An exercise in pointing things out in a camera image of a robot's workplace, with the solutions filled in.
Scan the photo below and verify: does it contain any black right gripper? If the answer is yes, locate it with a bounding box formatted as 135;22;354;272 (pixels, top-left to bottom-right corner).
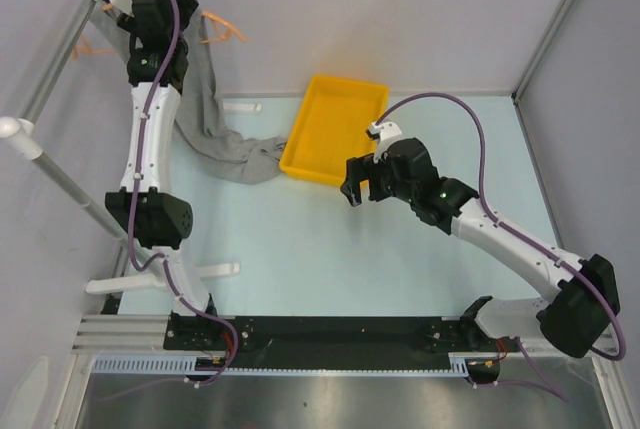
339;152;416;207

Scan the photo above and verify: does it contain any orange wire hanger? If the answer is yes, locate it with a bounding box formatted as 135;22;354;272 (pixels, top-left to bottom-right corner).
71;11;247;60

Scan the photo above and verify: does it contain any grey tank top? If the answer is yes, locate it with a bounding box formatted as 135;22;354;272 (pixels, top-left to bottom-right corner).
121;10;286;193

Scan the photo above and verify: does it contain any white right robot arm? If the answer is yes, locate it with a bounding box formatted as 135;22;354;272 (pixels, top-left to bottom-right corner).
340;138;620;358

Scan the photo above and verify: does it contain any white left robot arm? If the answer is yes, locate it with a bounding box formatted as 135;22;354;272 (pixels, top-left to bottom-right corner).
105;0;221;349

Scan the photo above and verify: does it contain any yellow plastic tray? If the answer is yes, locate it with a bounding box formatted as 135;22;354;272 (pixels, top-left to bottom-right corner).
279;75;390;187

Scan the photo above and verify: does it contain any white clothes rack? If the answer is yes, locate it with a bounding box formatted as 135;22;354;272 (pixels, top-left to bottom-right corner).
1;0;240;295

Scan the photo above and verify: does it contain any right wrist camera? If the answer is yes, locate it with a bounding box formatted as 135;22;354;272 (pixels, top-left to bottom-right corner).
366;122;403;164

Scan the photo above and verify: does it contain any white slotted cable duct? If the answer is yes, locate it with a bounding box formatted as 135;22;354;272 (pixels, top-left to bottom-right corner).
91;354;469;378

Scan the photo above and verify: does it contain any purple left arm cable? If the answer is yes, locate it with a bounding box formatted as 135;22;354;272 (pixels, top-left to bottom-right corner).
89;0;240;393

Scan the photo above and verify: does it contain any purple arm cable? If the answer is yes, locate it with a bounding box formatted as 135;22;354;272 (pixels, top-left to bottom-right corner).
374;92;630;403
89;0;240;393

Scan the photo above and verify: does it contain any aluminium frame rail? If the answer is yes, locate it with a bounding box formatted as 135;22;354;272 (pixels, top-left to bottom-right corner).
72;315;168;355

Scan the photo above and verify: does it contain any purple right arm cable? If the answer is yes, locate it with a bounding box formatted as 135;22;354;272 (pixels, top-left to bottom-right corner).
374;92;630;403

